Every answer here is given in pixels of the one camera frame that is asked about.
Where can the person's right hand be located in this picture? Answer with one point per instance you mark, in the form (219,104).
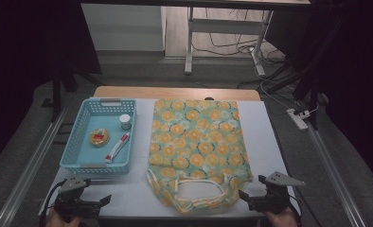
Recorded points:
(280,219)

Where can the round yellow tin red label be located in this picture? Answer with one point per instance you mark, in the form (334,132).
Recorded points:
(99,137)

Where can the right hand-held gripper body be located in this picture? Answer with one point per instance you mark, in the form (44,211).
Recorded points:
(274,197)

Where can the aluminium floor rail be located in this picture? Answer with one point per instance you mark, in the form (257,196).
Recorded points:
(30,170)
(336,176)

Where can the light blue plastic basket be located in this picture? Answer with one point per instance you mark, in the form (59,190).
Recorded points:
(90,151)

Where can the white metal desk frame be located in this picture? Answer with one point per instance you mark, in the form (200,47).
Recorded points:
(225,26)

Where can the white and red tube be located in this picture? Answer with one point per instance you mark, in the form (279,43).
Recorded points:
(116,148)

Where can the black metal stand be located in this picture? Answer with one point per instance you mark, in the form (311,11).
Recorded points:
(304,82)
(56,94)

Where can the white power strip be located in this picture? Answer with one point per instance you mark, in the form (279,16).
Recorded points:
(297,119)

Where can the person's left hand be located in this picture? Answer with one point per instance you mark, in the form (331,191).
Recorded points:
(61,219)

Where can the white cabinet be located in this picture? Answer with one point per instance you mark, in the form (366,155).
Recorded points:
(121,28)

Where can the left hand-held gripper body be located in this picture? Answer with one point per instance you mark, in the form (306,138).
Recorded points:
(70,185)

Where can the green orange floral tote bag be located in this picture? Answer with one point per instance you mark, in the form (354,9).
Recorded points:
(197,142)

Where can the small white lidded jar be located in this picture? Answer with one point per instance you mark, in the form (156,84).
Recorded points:
(125,121)

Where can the white table mat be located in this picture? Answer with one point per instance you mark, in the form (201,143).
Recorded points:
(263,135)

